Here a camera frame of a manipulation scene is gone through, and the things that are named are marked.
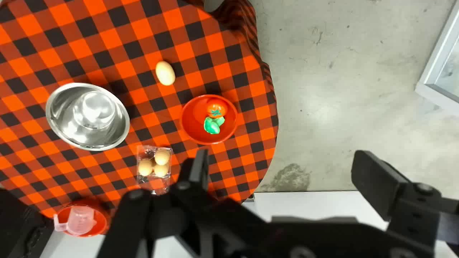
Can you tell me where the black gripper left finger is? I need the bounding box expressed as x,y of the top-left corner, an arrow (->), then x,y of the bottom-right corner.
98,149 -> 211,258

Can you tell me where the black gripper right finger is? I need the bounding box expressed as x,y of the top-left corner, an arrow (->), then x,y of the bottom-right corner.
352,151 -> 459,244

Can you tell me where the red tomato plush toy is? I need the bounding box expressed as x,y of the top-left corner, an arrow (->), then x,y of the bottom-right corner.
204,102 -> 227,135

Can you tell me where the red bowl holding tomato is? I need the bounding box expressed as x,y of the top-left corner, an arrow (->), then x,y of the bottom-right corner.
181,95 -> 238,145

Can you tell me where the red bowl with plastic cup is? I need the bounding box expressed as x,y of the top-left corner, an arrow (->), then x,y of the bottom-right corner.
53,205 -> 108,238

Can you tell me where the clear plastic egg carton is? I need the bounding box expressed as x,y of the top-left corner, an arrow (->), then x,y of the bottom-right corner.
135,145 -> 172,195

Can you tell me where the clear pink plastic cup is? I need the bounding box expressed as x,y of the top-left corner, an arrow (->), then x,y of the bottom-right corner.
55,206 -> 96,237

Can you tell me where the steel mixing bowl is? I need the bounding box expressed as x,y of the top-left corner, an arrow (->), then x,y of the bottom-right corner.
46,82 -> 131,152

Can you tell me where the loose beige egg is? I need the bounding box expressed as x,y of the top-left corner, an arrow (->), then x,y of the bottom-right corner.
155,62 -> 177,86

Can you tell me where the orange black checkered tablecloth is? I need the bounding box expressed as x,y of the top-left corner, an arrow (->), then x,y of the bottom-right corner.
0,0 -> 278,216

